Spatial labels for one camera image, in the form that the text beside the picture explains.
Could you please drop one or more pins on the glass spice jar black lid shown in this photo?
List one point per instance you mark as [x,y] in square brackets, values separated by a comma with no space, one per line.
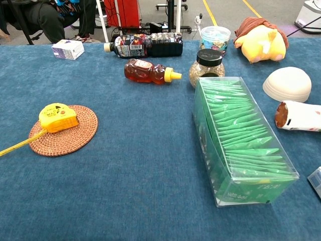
[209,57]

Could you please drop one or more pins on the small white clamp stand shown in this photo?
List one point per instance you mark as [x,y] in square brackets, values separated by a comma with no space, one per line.
[198,21]

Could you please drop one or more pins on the red cabinet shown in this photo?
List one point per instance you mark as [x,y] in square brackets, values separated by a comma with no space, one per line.
[128,12]

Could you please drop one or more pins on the yellow plush toy brown cape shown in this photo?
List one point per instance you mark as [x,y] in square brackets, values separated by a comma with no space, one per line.
[260,45]

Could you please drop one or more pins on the white sneaker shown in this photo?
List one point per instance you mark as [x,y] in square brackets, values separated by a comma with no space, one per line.
[47,20]

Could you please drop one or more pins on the black tripod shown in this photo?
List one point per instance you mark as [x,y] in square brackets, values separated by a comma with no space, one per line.
[171,15]
[21,25]

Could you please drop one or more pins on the white machine housing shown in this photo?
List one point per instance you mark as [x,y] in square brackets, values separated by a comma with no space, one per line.
[308,15]

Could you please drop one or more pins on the beige upturned bowl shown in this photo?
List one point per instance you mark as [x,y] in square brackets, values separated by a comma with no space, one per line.
[288,82]

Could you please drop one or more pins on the dark beverage plastic bottle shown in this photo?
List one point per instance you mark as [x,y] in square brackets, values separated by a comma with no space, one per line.
[150,45]

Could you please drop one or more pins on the clear jar of colourful clips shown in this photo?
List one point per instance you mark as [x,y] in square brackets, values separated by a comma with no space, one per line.
[215,37]

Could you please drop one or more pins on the round woven rattan coaster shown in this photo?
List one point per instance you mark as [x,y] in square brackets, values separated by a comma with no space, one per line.
[65,145]

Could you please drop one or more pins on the small purple white box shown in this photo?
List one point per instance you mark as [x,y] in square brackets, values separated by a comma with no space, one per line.
[316,182]

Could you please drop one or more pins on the small white purple carton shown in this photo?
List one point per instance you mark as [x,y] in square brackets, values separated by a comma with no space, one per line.
[67,49]

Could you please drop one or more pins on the blue table cloth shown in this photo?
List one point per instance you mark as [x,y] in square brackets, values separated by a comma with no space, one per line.
[140,175]

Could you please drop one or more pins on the white printed drink bottle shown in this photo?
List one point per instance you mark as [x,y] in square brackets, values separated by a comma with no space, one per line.
[301,115]

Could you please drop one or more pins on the clear box of green sachets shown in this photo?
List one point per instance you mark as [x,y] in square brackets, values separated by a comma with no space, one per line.
[240,130]

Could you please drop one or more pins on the bear-shaped honey bottle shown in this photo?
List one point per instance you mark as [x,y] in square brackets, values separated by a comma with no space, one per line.
[143,72]

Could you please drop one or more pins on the black box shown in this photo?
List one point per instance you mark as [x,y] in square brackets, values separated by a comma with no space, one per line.
[156,27]

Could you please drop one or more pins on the yellow tape measure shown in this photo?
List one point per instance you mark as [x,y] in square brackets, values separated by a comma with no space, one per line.
[57,118]

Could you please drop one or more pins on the white frame pole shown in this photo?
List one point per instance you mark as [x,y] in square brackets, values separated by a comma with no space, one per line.
[178,15]
[102,20]

